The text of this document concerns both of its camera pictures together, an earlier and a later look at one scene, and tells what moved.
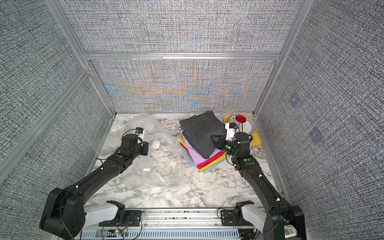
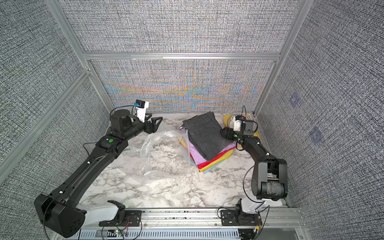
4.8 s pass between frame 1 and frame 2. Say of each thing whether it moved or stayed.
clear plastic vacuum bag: moved
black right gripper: moved
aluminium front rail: stayed
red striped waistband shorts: stayed
